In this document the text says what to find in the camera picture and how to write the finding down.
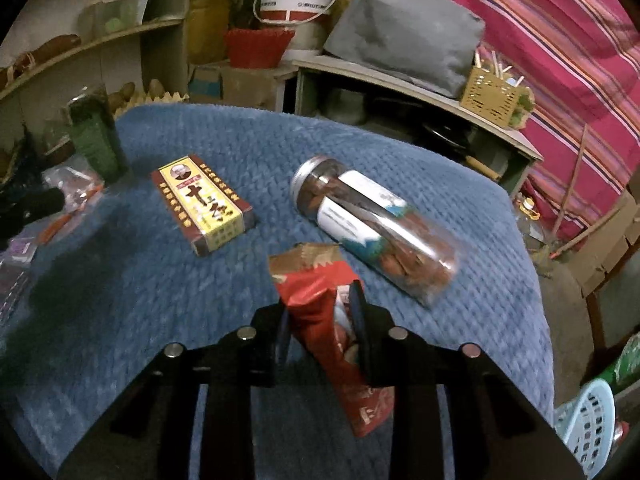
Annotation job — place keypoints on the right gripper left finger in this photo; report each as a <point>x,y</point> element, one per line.
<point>185,397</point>

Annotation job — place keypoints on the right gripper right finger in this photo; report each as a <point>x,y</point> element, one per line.
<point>453,407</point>

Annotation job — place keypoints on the red snack packet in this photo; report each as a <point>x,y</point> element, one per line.
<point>313,282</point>

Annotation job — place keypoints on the purple small packet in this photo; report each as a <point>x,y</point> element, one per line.
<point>15,265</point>

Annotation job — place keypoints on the clear plastic wrapper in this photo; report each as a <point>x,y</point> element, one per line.
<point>81,189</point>

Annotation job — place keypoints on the light blue plastic basket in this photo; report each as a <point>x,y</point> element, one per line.
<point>586,425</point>

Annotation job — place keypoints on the green tea jar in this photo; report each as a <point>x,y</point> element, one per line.
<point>94,134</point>

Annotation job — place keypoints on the blue knitted table cloth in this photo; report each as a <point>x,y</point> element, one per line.
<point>107,296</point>

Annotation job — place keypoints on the yellow egg tray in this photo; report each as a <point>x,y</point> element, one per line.
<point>129,97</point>

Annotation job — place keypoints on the yellow brown medicine box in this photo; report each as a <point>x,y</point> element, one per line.
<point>207,210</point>

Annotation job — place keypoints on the wooden corner shelf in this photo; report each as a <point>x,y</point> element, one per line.
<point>56,48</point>

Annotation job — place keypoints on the clear jar with nuts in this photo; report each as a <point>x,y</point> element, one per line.
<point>379,227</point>

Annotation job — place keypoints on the yellow oil bottle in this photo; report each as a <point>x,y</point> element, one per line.
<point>207,23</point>

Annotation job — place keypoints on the red plastic basket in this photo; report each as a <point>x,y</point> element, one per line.
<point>257,49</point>

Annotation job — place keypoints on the low wooden table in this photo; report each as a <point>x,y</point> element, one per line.
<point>351,94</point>

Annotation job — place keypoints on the yellow utensil holder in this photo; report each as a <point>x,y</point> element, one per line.
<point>497,101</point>

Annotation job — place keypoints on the red striped curtain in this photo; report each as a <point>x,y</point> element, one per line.
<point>581,60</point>

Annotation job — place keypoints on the grey cloth cover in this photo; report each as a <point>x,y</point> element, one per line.
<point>429,43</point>

